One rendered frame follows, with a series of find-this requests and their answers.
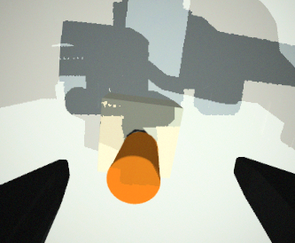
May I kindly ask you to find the cream square block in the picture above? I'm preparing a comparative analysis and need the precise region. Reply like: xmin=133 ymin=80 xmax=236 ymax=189
xmin=97 ymin=93 xmax=183 ymax=178

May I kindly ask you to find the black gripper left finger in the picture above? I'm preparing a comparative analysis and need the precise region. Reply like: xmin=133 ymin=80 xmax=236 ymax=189
xmin=0 ymin=160 xmax=69 ymax=243

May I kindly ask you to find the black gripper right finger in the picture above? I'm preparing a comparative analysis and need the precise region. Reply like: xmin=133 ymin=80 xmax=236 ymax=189
xmin=234 ymin=157 xmax=295 ymax=243

